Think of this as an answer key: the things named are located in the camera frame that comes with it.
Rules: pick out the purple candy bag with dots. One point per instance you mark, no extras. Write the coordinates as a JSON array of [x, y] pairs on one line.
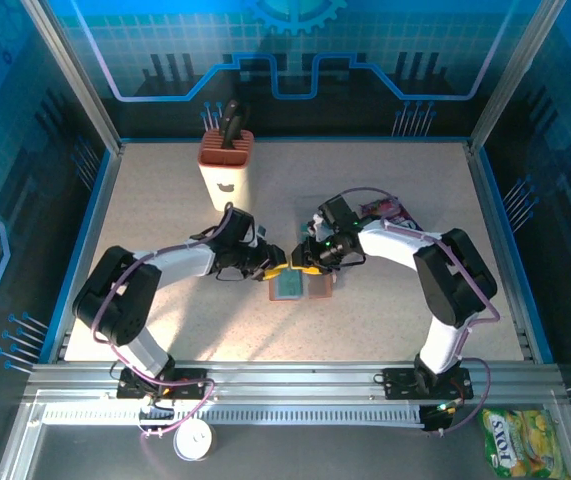
[[405, 220]]

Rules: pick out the brown leather card holder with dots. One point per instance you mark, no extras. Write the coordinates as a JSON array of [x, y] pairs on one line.
[[319, 288]]

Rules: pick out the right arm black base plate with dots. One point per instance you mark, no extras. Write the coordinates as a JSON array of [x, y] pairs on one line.
[[400, 384]]

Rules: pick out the teal credit card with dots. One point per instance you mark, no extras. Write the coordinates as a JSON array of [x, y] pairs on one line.
[[306, 230]]

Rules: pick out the aluminium mounting rail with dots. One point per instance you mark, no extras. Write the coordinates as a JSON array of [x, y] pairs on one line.
[[290, 380]]

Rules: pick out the aluminium table side rail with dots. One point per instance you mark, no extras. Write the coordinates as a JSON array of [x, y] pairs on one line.
[[491, 215], [99, 215]]

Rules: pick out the yellow green candy bag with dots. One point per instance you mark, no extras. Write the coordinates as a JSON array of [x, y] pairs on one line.
[[525, 440]]

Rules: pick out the aluminium frame post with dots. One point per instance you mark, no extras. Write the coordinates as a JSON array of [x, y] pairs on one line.
[[513, 75], [76, 75]]

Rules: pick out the cream knife block brown top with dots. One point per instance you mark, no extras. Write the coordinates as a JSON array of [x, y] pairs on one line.
[[227, 180]]

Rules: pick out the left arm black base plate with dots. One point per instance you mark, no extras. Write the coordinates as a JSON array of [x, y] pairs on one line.
[[190, 387]]

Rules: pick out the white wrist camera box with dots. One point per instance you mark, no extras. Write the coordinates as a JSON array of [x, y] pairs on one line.
[[261, 231], [318, 226]]

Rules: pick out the black electronics box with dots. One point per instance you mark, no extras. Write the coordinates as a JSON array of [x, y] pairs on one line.
[[437, 419]]

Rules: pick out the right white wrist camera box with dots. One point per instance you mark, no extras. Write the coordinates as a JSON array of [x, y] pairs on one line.
[[318, 226]]

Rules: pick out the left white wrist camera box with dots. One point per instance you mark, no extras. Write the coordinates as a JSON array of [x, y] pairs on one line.
[[261, 231]]

